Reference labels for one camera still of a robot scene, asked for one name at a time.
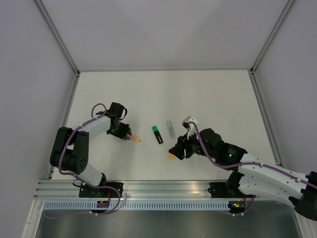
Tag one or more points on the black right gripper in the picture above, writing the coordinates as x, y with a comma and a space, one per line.
183, 143

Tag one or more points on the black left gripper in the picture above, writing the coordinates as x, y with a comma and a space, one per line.
126, 130

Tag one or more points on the orange pen cap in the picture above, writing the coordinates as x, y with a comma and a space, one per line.
172, 157

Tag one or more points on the translucent green highlighter pen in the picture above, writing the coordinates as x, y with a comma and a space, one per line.
171, 132

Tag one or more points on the orange highlighter pen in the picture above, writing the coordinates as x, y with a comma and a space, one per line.
133, 138

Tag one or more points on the dark green highlighter pen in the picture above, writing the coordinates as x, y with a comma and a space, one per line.
158, 137

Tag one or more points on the bright green pen cap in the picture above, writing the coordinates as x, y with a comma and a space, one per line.
154, 128

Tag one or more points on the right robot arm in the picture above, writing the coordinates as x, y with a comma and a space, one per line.
250, 175

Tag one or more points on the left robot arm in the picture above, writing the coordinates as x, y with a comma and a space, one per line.
70, 153

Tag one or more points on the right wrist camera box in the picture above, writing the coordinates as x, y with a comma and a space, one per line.
189, 123

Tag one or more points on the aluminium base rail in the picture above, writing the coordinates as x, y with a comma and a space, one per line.
132, 190

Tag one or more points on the left aluminium frame post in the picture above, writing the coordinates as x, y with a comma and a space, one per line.
56, 35

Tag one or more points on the aluminium frame post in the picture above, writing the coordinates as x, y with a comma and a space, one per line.
56, 35
282, 16

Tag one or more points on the white slotted cable duct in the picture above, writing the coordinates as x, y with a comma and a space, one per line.
137, 205

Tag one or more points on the right aluminium frame post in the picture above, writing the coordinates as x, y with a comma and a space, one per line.
282, 16

